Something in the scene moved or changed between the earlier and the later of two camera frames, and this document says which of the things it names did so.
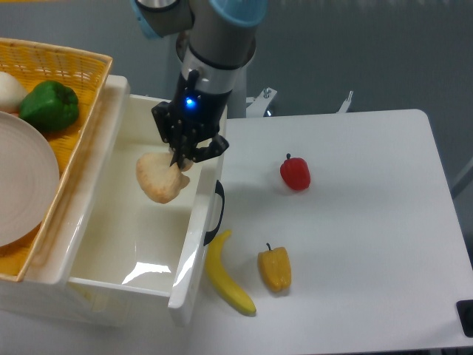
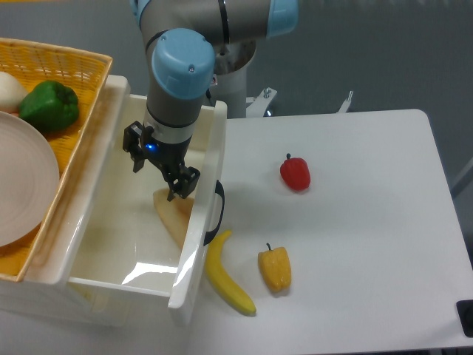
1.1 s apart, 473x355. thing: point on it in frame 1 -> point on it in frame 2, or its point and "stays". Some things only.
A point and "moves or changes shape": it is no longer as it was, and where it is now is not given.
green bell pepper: x=49 y=106 stays
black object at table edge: x=465 y=313 stays
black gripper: x=190 y=115 -> x=140 y=142
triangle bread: x=160 y=181 moves or changes shape
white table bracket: x=345 y=105 stays
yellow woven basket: x=84 y=72 stays
